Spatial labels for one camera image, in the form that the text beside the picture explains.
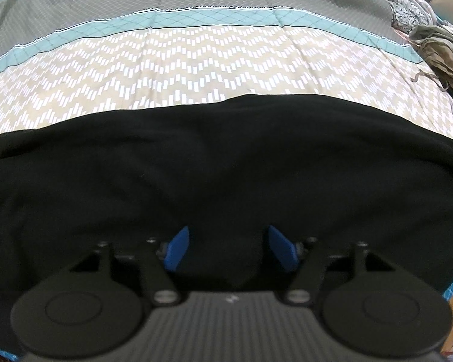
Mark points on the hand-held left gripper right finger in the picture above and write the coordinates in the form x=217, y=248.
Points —
x=305, y=267

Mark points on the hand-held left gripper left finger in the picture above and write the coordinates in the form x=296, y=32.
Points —
x=156, y=267

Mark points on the black pants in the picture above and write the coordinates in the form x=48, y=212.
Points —
x=226, y=166

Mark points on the striped patterned blanket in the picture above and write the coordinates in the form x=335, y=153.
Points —
x=196, y=56

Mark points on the olive green garment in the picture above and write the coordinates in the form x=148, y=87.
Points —
x=443, y=52

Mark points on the grey patterned cloth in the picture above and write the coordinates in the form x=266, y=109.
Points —
x=398, y=2

